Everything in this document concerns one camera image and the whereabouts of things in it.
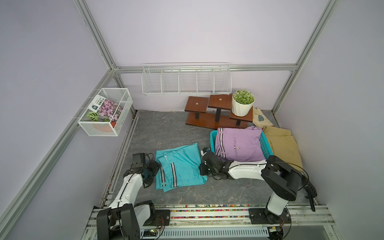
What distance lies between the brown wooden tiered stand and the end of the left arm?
423 millimetres

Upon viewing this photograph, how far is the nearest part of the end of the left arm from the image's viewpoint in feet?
2.03

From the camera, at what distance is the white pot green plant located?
88 centimetres

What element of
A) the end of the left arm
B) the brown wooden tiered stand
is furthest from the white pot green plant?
the end of the left arm

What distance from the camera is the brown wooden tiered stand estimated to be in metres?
0.96

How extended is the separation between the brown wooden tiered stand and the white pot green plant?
0.02 meters
